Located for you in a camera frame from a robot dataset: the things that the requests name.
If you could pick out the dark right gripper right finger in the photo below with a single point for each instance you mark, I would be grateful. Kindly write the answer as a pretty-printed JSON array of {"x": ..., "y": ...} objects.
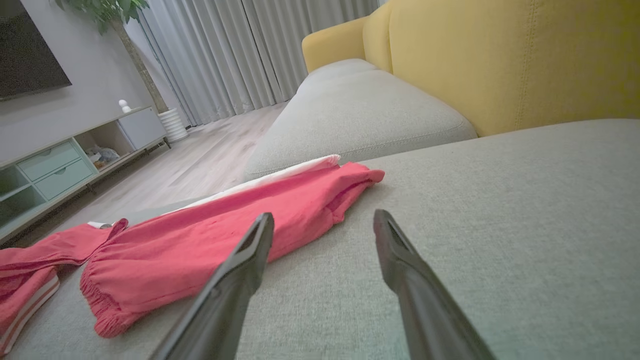
[{"x": 425, "y": 305}]

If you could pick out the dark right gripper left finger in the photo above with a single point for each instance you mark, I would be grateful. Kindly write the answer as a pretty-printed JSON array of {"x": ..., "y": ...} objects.
[{"x": 225, "y": 305}]

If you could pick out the red shorts white side stripe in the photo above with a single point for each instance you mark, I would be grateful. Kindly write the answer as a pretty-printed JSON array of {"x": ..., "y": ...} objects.
[{"x": 200, "y": 245}]

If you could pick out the white ribbed plant pot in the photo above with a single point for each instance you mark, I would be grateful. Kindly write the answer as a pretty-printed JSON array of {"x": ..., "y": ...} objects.
[{"x": 173, "y": 125}]

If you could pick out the small items on cabinet shelf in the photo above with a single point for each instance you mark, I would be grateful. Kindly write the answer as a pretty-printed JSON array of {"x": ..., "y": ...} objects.
[{"x": 102, "y": 156}]

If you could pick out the small grey sofa cushion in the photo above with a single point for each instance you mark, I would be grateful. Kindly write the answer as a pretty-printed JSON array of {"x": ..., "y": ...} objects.
[{"x": 355, "y": 115}]

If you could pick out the pale green tv cabinet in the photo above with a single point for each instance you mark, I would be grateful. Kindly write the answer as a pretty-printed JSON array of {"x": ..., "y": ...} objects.
[{"x": 55, "y": 165}]

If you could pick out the small white figurine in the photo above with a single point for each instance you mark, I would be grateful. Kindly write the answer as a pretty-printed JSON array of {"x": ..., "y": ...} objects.
[{"x": 124, "y": 106}]

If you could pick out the grey pleated curtain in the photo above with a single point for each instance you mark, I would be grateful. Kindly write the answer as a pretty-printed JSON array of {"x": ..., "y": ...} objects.
[{"x": 240, "y": 55}]

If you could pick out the yellow sofa backrest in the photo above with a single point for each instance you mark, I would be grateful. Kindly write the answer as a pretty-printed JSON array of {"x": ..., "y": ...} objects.
[{"x": 515, "y": 60}]

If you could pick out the green potted tree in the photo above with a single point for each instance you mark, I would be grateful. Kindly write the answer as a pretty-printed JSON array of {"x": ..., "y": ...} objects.
[{"x": 135, "y": 60}]

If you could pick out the yellow sofa armrest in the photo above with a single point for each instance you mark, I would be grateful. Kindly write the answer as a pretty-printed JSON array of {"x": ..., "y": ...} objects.
[{"x": 332, "y": 45}]

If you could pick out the black wall television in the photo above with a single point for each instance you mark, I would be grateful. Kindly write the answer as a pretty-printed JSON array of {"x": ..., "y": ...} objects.
[{"x": 27, "y": 50}]

